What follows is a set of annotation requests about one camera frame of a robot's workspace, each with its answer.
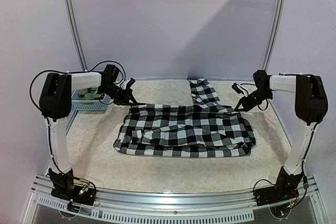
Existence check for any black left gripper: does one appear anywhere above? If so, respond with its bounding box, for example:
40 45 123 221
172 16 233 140
99 83 137 105

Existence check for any black white checked shirt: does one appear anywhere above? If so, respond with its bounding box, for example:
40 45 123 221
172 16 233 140
113 78 256 158

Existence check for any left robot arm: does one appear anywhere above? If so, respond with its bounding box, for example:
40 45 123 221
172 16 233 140
38 61 136 200

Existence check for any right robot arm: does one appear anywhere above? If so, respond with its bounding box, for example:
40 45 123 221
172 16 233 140
232 70 328 201

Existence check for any light blue plastic basket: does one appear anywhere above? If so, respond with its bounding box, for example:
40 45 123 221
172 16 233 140
72 91 111 111

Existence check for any green garment in basket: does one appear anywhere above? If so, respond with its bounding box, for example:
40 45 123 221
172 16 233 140
77 88 104 101

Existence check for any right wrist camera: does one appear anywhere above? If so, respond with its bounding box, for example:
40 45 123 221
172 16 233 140
232 83 249 97

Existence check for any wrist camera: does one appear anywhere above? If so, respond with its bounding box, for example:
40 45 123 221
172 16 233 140
120 78 135 90
232 83 249 97

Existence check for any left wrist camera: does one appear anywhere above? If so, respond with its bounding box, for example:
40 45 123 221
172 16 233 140
120 78 135 90

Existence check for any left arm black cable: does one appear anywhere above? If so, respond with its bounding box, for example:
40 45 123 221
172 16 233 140
29 61 125 114

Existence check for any right aluminium wall post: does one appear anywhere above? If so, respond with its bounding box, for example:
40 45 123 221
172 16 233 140
262 0 285 71

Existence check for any aluminium wall post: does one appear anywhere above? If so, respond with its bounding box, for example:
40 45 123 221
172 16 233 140
262 0 285 71
64 0 88 70

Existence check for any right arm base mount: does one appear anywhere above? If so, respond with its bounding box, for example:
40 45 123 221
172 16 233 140
253 177 309 209

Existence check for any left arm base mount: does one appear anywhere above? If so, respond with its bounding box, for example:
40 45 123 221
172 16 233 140
48 168 97 212

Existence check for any front aluminium rail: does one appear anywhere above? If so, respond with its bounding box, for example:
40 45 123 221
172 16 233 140
23 175 328 223

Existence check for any left aluminium wall post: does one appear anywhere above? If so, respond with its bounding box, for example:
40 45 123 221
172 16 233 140
64 0 88 70

